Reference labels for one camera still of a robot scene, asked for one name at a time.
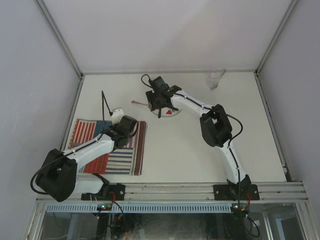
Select pink handled spoon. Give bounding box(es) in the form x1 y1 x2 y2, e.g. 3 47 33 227
131 100 150 107

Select clear drinking glass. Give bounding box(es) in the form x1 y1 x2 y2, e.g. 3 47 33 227
205 68 226 91

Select aluminium front rail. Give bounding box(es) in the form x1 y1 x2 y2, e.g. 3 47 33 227
35 181 310 202

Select white watermelon pattern plate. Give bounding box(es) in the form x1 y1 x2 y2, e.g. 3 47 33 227
151 107 182 118

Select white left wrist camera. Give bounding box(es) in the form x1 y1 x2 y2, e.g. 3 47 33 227
111 107 124 125

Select striped patchwork placemat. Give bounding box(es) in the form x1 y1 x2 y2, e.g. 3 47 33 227
68 118 148 176

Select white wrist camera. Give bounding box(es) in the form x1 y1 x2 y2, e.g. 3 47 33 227
149 76 169 91
111 107 124 125

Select black right camera cable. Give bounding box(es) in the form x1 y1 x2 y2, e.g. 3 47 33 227
140 74 245 201

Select black camera cable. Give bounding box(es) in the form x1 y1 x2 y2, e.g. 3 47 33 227
140 74 245 201
30 90 113 195

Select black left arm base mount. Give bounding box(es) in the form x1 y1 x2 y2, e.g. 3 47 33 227
81 183 126 202

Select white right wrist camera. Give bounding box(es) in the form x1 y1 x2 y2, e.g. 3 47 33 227
149 76 169 91

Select grey slotted cable duct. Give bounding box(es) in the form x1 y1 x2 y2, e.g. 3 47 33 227
44 203 233 214

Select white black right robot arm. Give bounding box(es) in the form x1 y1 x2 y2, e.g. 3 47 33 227
145 83 252 200

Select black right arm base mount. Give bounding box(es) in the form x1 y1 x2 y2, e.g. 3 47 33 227
213 184 260 201

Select black left camera cable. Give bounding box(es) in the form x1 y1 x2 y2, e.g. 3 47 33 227
30 90 113 195

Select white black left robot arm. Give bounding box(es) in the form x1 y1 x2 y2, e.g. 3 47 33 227
30 115 138 202

